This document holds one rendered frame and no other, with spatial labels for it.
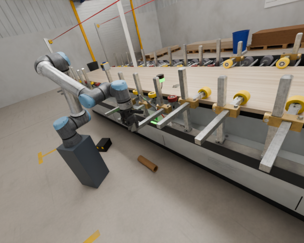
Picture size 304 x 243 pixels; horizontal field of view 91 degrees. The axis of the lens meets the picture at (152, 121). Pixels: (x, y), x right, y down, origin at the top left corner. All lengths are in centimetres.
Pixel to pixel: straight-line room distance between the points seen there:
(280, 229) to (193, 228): 61
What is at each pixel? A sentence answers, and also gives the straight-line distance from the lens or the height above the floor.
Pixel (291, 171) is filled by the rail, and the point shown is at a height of 70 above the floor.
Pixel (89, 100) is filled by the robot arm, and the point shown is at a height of 115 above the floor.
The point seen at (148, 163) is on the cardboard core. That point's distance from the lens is 186.
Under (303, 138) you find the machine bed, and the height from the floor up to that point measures 74.
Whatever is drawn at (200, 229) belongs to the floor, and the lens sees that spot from 152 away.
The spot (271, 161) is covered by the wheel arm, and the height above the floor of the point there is 96.
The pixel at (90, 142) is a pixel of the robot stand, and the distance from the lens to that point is 177.
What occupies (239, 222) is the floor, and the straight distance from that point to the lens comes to 157.
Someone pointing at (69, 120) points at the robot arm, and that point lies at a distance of 167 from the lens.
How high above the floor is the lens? 141
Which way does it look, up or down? 31 degrees down
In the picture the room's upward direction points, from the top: 14 degrees counter-clockwise
